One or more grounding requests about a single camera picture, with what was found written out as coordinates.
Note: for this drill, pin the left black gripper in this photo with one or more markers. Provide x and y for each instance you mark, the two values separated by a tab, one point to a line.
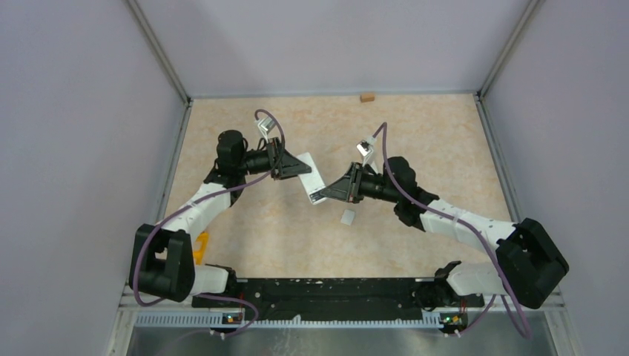
285	165

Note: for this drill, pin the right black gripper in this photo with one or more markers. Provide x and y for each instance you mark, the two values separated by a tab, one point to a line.
348	188

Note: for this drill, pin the white grey remote control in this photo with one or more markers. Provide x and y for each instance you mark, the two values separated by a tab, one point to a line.
312	182

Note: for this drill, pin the small white battery lid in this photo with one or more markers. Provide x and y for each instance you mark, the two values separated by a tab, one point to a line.
348	217

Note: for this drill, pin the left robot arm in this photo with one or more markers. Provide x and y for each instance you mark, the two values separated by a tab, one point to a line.
163	263

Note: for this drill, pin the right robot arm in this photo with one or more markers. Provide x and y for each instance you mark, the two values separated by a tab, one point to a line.
525	264

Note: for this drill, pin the small wooden block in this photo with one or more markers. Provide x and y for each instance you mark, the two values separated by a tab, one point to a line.
367	97

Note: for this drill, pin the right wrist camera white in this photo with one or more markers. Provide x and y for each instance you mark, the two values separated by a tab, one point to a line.
367	150

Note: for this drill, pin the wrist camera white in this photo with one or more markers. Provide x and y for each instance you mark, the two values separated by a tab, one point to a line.
265	126
367	150

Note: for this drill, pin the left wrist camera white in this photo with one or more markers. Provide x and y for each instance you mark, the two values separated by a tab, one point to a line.
265	126

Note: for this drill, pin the orange plastic frame toy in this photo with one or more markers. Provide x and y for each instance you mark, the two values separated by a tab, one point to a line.
199	247

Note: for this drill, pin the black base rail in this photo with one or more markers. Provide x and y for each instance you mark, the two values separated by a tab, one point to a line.
341	299

